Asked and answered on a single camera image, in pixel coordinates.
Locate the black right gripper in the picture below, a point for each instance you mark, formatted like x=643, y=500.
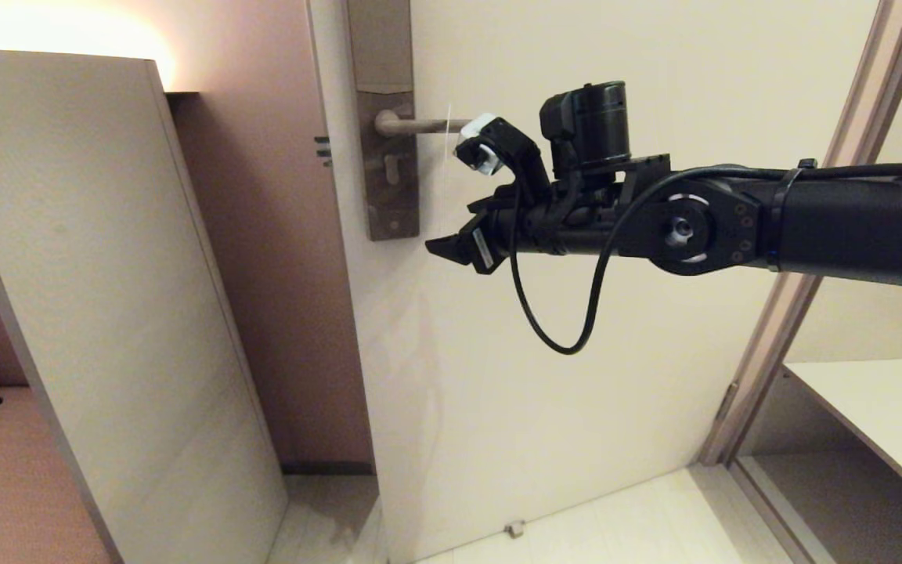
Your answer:
x=521, y=231

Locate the blue do-not-disturb door hanger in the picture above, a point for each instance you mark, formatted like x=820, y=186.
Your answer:
x=449, y=133

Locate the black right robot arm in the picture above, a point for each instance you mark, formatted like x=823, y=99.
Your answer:
x=811, y=227

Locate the white door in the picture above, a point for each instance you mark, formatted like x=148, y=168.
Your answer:
x=498, y=392

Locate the metal lock plate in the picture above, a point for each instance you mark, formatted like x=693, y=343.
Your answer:
x=380, y=63

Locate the dark skirting board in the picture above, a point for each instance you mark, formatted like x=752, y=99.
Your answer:
x=326, y=469

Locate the small grey floor doorstop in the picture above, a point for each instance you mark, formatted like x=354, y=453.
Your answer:
x=514, y=529

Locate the beige upright panel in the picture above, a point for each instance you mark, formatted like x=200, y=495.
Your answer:
x=106, y=274

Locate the white shelf board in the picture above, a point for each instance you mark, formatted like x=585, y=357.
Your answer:
x=889, y=407

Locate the black camera bracket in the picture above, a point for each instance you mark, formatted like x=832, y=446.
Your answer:
x=521, y=157

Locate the beige door frame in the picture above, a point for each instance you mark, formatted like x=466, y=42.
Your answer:
x=780, y=337

